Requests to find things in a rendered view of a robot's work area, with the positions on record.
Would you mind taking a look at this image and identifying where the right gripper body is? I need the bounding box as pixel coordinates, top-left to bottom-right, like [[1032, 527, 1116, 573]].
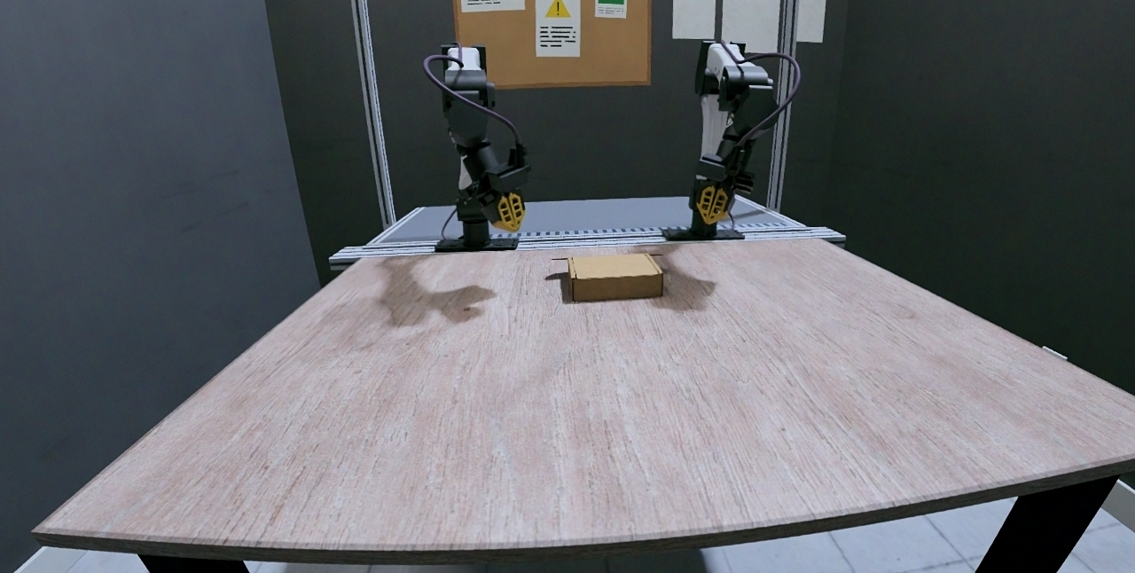
[[459, 146, 526, 224]]

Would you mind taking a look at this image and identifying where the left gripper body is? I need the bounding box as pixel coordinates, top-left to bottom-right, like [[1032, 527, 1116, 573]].
[[697, 140, 756, 214]]

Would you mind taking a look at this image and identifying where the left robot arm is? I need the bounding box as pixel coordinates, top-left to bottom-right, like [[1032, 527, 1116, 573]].
[[662, 41, 780, 241]]

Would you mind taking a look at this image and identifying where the grey aluminium crossbar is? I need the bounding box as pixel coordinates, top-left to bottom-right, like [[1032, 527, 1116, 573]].
[[329, 227, 846, 271]]

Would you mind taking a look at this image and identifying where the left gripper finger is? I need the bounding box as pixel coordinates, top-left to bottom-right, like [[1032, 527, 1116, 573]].
[[707, 188, 728, 224], [697, 185, 717, 224]]

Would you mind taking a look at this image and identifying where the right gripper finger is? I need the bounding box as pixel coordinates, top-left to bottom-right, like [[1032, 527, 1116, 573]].
[[491, 196, 518, 231], [507, 193, 526, 230]]

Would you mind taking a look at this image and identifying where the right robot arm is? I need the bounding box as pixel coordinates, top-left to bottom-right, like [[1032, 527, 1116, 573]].
[[434, 45, 531, 252]]

